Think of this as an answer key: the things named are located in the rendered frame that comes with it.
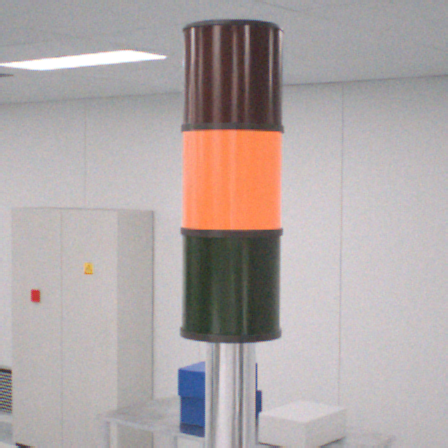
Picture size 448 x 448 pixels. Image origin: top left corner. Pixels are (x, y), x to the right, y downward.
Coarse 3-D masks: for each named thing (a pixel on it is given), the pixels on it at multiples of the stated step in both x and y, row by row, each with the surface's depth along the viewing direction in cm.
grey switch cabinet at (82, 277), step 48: (48, 240) 770; (96, 240) 738; (144, 240) 749; (48, 288) 772; (96, 288) 740; (144, 288) 751; (48, 336) 774; (96, 336) 741; (144, 336) 753; (48, 384) 777; (96, 384) 743; (144, 384) 755; (48, 432) 779; (96, 432) 745; (144, 432) 757
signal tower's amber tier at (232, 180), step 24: (192, 144) 46; (216, 144) 46; (240, 144) 45; (264, 144) 46; (192, 168) 46; (216, 168) 46; (240, 168) 45; (264, 168) 46; (192, 192) 46; (216, 192) 46; (240, 192) 46; (264, 192) 46; (192, 216) 46; (216, 216) 46; (240, 216) 46; (264, 216) 46
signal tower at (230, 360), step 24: (192, 24) 46; (216, 24) 45; (240, 24) 45; (264, 24) 45; (192, 336) 47; (216, 336) 46; (240, 336) 46; (264, 336) 46; (216, 360) 47; (240, 360) 47; (216, 384) 47; (240, 384) 47; (216, 408) 47; (240, 408) 47; (216, 432) 48; (240, 432) 47
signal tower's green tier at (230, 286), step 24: (192, 240) 47; (216, 240) 46; (240, 240) 46; (264, 240) 46; (192, 264) 47; (216, 264) 46; (240, 264) 46; (264, 264) 46; (192, 288) 47; (216, 288) 46; (240, 288) 46; (264, 288) 46; (192, 312) 47; (216, 312) 46; (240, 312) 46; (264, 312) 46
